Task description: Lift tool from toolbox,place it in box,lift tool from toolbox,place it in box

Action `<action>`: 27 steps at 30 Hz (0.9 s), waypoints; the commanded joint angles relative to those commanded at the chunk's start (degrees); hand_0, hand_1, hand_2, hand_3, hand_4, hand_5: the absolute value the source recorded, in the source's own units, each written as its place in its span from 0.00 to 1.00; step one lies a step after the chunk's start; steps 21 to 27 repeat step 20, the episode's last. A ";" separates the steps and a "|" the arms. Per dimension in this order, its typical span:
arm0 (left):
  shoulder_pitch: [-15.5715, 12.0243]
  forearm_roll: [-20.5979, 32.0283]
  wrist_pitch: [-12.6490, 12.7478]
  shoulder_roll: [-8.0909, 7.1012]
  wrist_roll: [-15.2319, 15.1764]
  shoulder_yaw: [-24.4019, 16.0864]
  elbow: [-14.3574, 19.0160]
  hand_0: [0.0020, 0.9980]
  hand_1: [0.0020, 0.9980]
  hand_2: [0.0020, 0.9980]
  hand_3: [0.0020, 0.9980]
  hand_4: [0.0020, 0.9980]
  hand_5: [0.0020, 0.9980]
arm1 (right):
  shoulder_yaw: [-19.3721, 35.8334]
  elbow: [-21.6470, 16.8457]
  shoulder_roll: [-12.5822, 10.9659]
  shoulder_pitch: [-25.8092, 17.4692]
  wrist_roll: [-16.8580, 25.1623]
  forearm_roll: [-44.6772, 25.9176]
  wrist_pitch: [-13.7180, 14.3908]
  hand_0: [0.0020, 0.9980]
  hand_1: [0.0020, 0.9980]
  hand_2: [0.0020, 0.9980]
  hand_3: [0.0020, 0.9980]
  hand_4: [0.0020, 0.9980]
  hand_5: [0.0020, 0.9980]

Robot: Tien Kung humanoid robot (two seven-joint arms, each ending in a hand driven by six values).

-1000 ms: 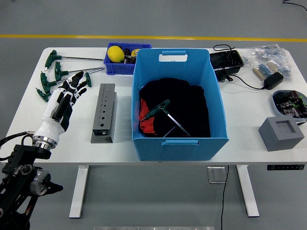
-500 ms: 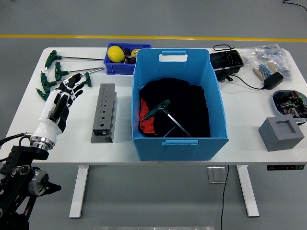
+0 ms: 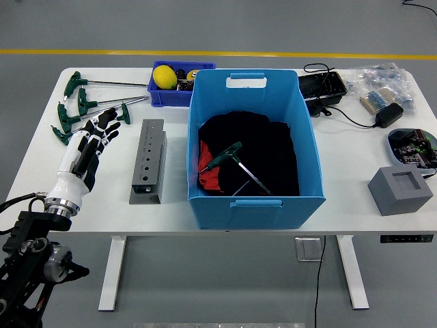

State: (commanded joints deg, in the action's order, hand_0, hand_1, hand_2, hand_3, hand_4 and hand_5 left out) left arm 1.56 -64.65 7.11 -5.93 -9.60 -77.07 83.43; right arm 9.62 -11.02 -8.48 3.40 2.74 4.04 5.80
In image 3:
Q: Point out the large blue plastic box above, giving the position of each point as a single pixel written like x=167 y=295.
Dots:
x=259 y=215

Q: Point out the red cloth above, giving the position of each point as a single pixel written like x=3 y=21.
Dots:
x=210 y=177

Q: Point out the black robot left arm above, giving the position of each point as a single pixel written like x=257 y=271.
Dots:
x=30 y=256

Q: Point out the black plug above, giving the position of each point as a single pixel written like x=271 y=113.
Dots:
x=319 y=107

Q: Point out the light blue plate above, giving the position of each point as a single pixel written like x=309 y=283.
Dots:
x=392 y=150

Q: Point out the small blue plastic bin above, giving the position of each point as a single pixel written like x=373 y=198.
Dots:
x=167 y=97

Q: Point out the yellow tape measure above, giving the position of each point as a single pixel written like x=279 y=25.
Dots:
x=193 y=74

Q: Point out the black power adapter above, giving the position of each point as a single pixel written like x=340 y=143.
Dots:
x=389 y=115

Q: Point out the clear plastic parts bag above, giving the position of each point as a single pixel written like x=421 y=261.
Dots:
x=382 y=77

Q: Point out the white table leg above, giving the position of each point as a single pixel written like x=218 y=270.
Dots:
x=353 y=273
x=111 y=273

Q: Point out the black round part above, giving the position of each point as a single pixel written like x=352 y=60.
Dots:
x=181 y=73

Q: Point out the resistor tape bundle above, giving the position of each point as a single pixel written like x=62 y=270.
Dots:
x=377 y=99

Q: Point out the circuit board parts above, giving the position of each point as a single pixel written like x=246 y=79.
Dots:
x=414 y=150

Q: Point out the black table control panel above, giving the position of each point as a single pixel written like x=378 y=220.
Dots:
x=406 y=238

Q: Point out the grey foam cube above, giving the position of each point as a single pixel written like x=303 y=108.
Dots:
x=397 y=191

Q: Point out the grey metal tool stand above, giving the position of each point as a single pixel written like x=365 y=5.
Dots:
x=147 y=164

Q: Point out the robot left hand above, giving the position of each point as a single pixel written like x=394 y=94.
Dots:
x=75 y=164

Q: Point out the yellow lemon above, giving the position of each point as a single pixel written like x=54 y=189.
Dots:
x=165 y=77

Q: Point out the metal floor plate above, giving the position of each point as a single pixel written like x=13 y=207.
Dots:
x=309 y=249

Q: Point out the black plastic tray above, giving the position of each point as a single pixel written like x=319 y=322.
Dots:
x=322 y=85

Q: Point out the black cloth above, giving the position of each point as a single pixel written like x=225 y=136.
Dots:
x=266 y=143

